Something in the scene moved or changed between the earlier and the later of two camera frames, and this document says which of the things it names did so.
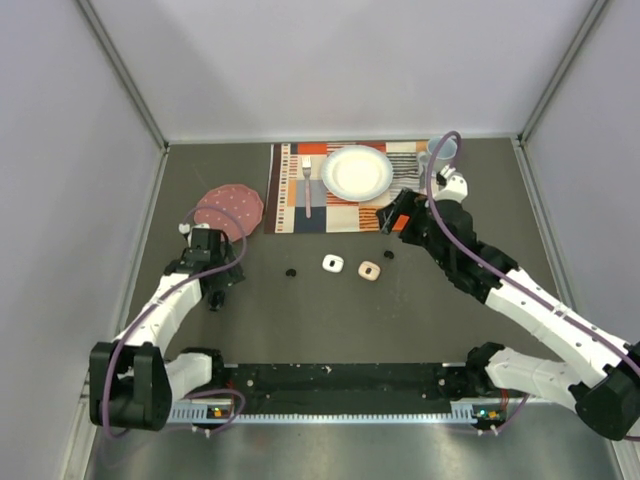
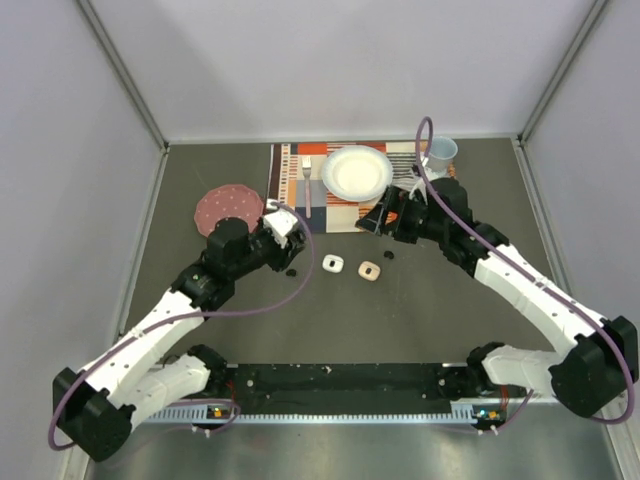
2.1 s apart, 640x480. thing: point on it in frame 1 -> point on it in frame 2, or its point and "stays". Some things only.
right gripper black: x=409 y=204 stays
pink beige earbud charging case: x=369 y=270 stays
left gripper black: x=228 y=277 -> x=286 y=254
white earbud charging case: x=332 y=263 stays
